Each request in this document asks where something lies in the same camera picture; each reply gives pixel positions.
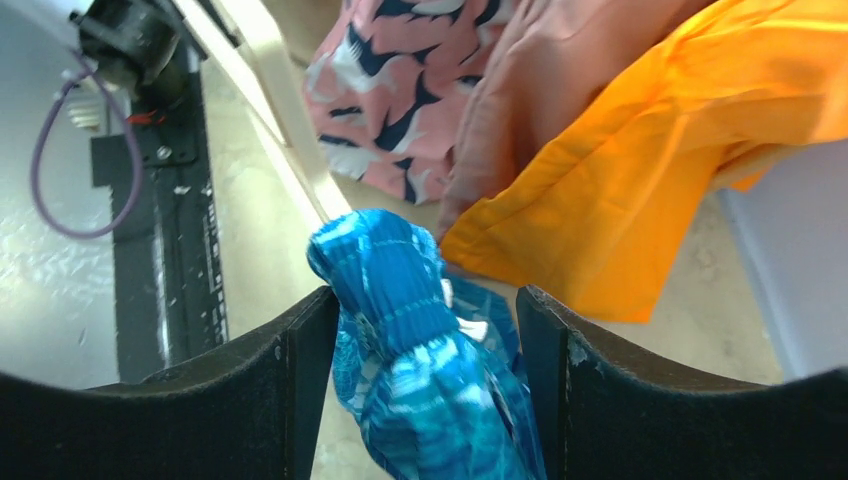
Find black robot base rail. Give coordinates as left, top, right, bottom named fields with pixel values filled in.
left=89, top=0, right=243, bottom=386

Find pink navy patterned shorts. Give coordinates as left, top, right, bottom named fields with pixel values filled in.
left=304, top=0, right=519, bottom=205

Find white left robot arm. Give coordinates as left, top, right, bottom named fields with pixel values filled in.
left=69, top=0, right=188, bottom=108

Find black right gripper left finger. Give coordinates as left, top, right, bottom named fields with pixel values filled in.
left=1, top=287, right=339, bottom=479

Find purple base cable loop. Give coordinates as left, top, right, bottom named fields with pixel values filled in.
left=29, top=56, right=145, bottom=241

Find blue leaf-print shorts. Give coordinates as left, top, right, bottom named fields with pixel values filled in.
left=307, top=209, right=546, bottom=479

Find dusty pink shorts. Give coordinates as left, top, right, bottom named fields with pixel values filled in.
left=436, top=0, right=709, bottom=237

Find orange shorts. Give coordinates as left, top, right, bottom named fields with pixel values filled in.
left=441, top=1, right=847, bottom=322

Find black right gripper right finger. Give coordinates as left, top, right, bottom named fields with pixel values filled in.
left=516, top=286, right=847, bottom=479

